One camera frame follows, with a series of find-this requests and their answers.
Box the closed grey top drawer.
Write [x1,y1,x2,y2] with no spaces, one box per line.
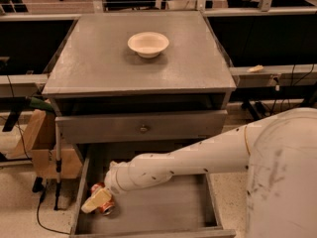
[55,110,227,144]

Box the red coke can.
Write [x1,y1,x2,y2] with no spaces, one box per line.
[91,182,115,215]

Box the small cream scrap on rail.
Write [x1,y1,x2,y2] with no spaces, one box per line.
[247,64,264,73]

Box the round metal drawer knob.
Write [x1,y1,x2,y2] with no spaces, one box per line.
[140,125,150,133]

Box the silver black tripod leg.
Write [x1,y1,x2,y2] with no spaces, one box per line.
[53,124,61,211]

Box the brown cardboard box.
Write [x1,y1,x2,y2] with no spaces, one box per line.
[10,110,82,179]

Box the black floor cable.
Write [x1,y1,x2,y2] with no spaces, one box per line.
[35,181,71,236]

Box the black table leg base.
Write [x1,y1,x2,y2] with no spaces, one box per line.
[241,100,263,121]

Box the open grey middle drawer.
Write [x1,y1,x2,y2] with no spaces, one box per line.
[69,141,236,238]

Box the white bowl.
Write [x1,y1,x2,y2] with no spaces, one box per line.
[128,32,169,59]

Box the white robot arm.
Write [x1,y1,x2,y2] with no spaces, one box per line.
[81,108,317,238]

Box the grey drawer cabinet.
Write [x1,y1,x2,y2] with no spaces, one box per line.
[42,10,238,157]

